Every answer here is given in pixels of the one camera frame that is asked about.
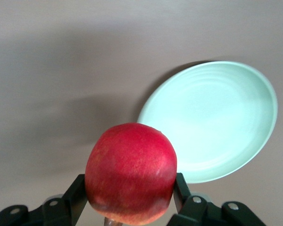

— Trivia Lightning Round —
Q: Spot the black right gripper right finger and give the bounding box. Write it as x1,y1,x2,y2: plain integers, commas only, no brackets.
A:
167,173,265,226

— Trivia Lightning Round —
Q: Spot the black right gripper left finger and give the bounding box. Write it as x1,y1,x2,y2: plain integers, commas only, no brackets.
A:
0,174,88,226

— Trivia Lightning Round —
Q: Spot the red pomegranate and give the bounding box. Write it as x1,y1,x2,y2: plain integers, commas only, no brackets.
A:
84,122,178,226

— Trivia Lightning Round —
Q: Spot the light green round plate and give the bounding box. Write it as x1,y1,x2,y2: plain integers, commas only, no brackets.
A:
136,61,278,184

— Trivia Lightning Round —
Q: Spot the large table cover mat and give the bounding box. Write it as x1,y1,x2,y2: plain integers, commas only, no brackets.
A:
0,0,283,226

